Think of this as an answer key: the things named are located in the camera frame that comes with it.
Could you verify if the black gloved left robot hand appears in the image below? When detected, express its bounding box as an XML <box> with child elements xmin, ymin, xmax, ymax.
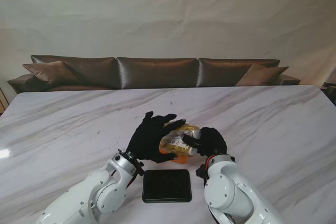
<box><xmin>125</xmin><ymin>111</ymin><xmax>186</xmax><ymax>164</ymax></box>

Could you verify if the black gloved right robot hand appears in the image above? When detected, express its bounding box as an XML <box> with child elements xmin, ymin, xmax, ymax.
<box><xmin>182</xmin><ymin>126</ymin><xmax>228</xmax><ymax>158</ymax></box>

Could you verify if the gold tissue pack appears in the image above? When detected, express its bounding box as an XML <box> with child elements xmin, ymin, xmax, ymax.
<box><xmin>159</xmin><ymin>123</ymin><xmax>202</xmax><ymax>156</ymax></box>

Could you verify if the orange plastic tissue box cover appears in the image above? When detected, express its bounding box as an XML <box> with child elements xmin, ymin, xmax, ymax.
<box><xmin>160</xmin><ymin>147</ymin><xmax>195</xmax><ymax>164</ymax></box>

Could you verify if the black tissue box base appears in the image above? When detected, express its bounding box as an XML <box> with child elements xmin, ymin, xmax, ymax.
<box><xmin>142</xmin><ymin>169</ymin><xmax>193</xmax><ymax>204</ymax></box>

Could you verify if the brown leather sofa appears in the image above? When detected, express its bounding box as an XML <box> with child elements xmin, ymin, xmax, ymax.
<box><xmin>7</xmin><ymin>55</ymin><xmax>301</xmax><ymax>94</ymax></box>

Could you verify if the brown throw pillow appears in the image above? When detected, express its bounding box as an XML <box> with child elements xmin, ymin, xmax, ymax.
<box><xmin>22</xmin><ymin>60</ymin><xmax>79</xmax><ymax>86</ymax></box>
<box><xmin>235</xmin><ymin>63</ymin><xmax>289</xmax><ymax>87</ymax></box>

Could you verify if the dark background equipment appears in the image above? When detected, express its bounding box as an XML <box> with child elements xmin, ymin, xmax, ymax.
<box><xmin>321</xmin><ymin>68</ymin><xmax>336</xmax><ymax>104</ymax></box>

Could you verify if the wooden background furniture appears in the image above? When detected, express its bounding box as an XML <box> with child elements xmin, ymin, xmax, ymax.
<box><xmin>0</xmin><ymin>86</ymin><xmax>8</xmax><ymax>112</ymax></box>

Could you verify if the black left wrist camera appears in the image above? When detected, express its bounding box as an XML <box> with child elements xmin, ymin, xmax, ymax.
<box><xmin>135</xmin><ymin>161</ymin><xmax>145</xmax><ymax>177</ymax></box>

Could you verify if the red black left arm cable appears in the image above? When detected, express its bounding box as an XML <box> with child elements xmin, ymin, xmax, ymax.
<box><xmin>125</xmin><ymin>166</ymin><xmax>140</xmax><ymax>188</ymax></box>

